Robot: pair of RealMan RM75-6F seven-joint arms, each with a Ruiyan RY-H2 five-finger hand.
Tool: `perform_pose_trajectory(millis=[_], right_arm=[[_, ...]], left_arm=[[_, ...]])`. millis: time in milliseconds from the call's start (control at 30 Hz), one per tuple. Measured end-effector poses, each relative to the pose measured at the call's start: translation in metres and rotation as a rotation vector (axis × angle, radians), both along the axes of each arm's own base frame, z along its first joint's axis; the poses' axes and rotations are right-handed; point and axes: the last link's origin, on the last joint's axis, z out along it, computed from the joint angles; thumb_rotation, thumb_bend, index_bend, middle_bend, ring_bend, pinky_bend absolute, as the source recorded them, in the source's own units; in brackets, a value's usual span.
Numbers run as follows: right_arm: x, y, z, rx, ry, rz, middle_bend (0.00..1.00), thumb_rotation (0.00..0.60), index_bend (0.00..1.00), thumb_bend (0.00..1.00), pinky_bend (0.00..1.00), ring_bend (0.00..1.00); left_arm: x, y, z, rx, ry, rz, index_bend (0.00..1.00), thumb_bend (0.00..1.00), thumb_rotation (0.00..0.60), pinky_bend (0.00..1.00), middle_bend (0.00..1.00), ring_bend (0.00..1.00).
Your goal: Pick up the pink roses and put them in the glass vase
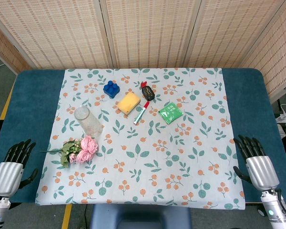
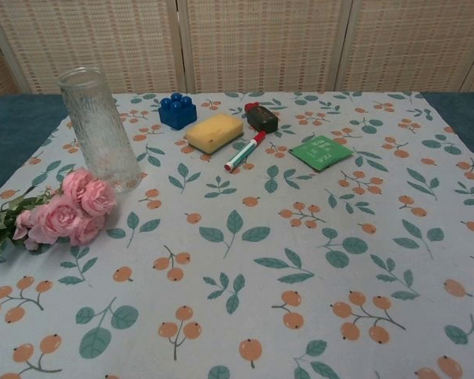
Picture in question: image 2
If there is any yellow sponge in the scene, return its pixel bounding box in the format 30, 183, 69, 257
185, 113, 245, 153

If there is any black and red small device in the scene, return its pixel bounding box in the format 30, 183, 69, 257
244, 101, 280, 133

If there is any floral print tablecloth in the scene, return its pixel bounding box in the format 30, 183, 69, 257
0, 91, 474, 379

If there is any green square packet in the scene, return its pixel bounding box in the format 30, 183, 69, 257
288, 134, 355, 173

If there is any textured clear glass vase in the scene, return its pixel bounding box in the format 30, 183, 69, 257
57, 66, 143, 194

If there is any pink artificial rose bouquet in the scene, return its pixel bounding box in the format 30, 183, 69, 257
0, 168, 118, 254

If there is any woven folding screen panel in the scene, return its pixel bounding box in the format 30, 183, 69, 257
0, 0, 185, 96
337, 0, 474, 94
180, 0, 351, 95

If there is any blue toy building block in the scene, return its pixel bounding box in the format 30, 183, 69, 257
158, 92, 198, 131

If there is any white green red marker pen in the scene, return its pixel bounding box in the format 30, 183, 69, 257
224, 130, 268, 174

